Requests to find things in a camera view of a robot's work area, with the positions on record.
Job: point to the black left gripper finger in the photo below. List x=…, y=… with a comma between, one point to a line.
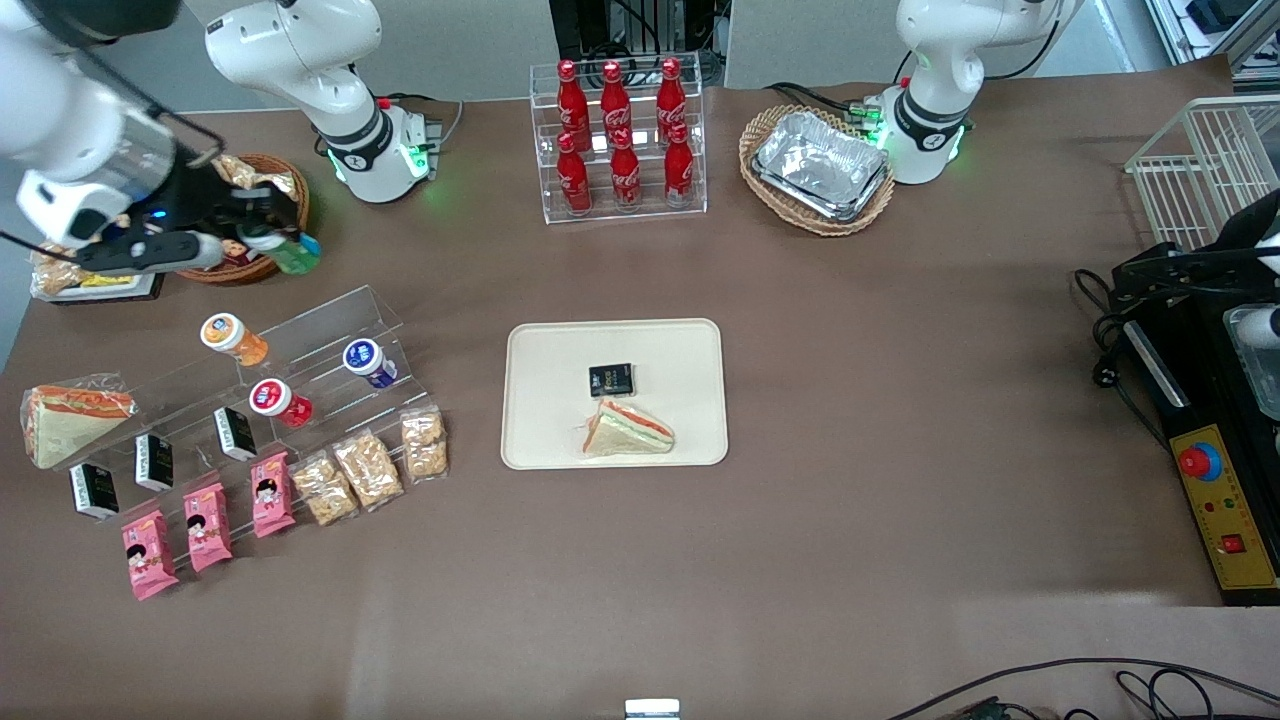
x=1170, y=262
x=1175, y=290

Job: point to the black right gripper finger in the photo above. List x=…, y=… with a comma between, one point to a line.
x=240, y=238
x=272, y=212

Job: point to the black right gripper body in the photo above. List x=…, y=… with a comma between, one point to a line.
x=203, y=197

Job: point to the green gum bottle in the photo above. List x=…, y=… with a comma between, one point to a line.
x=292, y=256

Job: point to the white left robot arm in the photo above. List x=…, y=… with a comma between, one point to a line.
x=935, y=110

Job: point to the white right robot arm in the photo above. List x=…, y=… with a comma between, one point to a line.
x=70, y=110

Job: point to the orange gum bottle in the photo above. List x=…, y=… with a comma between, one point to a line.
x=232, y=338

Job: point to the red gum bottle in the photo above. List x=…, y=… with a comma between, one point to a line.
x=280, y=402

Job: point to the blue gum bottle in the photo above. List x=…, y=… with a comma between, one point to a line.
x=368, y=361

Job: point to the beige plastic tray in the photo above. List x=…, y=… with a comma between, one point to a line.
x=680, y=350

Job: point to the clear bag of rice crackers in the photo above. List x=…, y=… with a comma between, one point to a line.
x=324, y=490
x=238, y=172
x=280, y=185
x=424, y=445
x=368, y=470
x=55, y=272

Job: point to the dark round wicker basket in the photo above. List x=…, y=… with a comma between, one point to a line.
x=225, y=275

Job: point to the clear acrylic stepped display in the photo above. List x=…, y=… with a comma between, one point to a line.
x=320, y=320

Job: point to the yellow snack packet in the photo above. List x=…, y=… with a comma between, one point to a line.
x=105, y=282

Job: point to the white rectangular dish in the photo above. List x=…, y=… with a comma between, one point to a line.
x=100, y=293

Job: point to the red emergency stop button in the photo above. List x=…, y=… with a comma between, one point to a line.
x=1200, y=461

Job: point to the small black carton box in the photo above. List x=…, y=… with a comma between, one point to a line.
x=235, y=433
x=154, y=461
x=94, y=491

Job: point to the black control box yellow panel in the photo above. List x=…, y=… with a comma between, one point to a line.
x=1225, y=520

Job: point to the wrapped triangle sandwich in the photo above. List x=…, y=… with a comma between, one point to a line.
x=625, y=432
x=65, y=425

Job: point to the pink snack packet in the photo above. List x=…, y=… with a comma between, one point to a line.
x=207, y=527
x=272, y=495
x=149, y=556

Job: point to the red cola bottle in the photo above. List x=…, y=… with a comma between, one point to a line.
x=574, y=180
x=625, y=175
x=571, y=100
x=679, y=170
x=671, y=95
x=614, y=100

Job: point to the light oval wicker basket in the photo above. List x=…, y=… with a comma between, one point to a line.
x=820, y=222

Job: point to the black equipment rack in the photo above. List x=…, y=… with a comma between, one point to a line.
x=575, y=25

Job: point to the stacked aluminium foil trays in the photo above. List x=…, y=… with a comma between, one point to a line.
x=820, y=165

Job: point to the clear acrylic bottle rack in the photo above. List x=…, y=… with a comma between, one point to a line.
x=645, y=205

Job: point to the flat black packet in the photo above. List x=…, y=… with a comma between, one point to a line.
x=611, y=380

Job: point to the small silver device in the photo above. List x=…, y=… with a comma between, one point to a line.
x=652, y=710

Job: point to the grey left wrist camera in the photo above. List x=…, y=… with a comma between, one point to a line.
x=1262, y=326

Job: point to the aluminium frame shelf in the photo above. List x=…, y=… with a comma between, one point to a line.
x=1215, y=25

